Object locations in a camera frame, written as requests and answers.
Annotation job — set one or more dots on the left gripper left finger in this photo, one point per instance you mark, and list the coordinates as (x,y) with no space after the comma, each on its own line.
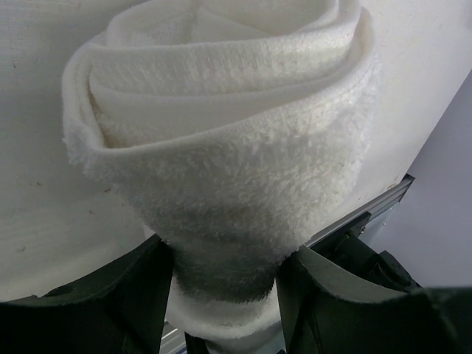
(119,308)

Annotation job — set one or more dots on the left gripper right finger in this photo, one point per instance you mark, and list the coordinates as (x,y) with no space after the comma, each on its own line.
(326,309)

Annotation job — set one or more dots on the white towel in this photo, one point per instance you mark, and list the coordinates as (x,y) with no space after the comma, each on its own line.
(235,129)

